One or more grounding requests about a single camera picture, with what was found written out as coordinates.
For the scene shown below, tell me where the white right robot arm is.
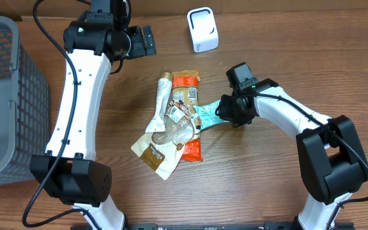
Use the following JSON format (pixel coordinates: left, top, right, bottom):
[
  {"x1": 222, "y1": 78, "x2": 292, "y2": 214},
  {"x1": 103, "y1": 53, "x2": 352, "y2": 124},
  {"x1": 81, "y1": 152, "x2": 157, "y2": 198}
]
[{"x1": 215, "y1": 63, "x2": 368, "y2": 229}]

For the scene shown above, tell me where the beige brown snack pouch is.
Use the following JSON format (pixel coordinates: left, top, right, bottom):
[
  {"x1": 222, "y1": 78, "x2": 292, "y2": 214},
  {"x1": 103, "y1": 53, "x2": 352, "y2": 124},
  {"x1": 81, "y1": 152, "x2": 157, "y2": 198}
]
[{"x1": 131, "y1": 100, "x2": 201, "y2": 180}]

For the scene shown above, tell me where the orange spaghetti pasta packet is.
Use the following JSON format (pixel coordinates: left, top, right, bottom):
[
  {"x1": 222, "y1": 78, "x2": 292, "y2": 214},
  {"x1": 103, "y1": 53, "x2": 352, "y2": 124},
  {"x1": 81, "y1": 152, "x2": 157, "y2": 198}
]
[{"x1": 172, "y1": 70, "x2": 203, "y2": 162}]

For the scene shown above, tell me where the mint green wipes packet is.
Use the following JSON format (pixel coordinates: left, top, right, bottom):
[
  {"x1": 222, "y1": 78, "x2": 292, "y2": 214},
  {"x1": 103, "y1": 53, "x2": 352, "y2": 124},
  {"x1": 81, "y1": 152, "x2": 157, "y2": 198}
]
[{"x1": 194, "y1": 100, "x2": 227, "y2": 130}]

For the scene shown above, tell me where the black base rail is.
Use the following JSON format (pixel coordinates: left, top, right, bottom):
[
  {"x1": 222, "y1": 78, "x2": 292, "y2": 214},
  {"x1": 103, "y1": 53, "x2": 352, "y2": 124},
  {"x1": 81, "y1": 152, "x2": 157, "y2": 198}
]
[{"x1": 70, "y1": 222, "x2": 355, "y2": 230}]

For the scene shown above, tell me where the white gold-capped tube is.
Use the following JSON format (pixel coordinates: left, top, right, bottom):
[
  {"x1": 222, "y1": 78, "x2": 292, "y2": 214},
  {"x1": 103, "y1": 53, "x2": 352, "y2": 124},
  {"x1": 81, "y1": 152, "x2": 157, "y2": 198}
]
[{"x1": 145, "y1": 72, "x2": 173, "y2": 133}]

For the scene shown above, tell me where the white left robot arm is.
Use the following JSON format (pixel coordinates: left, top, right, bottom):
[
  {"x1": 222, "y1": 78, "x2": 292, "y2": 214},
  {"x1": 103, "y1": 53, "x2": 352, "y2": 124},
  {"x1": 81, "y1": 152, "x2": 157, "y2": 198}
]
[{"x1": 30, "y1": 1, "x2": 156, "y2": 229}]

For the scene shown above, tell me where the white barcode scanner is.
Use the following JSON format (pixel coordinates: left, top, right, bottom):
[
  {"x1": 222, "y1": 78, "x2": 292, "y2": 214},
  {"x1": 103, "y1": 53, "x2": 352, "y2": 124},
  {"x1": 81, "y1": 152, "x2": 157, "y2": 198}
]
[{"x1": 187, "y1": 6, "x2": 219, "y2": 53}]

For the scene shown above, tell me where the grey plastic mesh basket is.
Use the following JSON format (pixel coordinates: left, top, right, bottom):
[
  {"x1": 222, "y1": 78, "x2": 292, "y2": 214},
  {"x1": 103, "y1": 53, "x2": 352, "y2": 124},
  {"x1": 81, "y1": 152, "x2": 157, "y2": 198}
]
[{"x1": 0, "y1": 16, "x2": 50, "y2": 185}]

